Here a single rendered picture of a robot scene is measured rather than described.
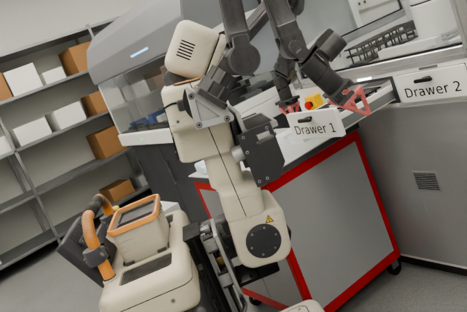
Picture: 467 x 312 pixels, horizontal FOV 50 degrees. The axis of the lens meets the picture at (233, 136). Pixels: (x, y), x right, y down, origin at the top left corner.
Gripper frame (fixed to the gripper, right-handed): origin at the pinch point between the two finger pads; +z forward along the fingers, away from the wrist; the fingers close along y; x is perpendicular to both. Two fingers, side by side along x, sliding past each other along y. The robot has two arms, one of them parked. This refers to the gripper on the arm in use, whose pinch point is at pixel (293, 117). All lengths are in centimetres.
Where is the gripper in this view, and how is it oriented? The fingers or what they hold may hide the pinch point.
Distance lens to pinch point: 226.4
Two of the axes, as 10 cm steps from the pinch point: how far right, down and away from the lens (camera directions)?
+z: 3.6, 9.2, 1.7
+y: -6.3, 1.1, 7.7
